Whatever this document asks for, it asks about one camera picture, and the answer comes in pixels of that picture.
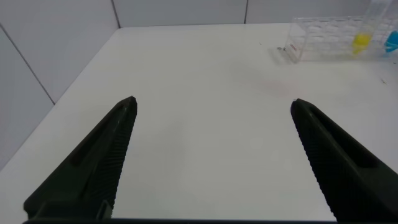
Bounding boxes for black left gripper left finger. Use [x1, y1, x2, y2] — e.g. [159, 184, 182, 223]
[23, 95, 138, 220]

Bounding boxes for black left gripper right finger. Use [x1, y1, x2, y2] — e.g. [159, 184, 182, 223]
[290, 98, 398, 223]

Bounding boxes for test tube with blue pigment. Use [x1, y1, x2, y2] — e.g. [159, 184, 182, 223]
[384, 0, 398, 54]

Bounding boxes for test tube with yellow pigment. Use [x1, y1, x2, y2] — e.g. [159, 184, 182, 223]
[350, 0, 391, 56]

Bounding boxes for clear acrylic test tube rack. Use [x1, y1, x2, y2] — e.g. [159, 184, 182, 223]
[283, 15, 398, 64]

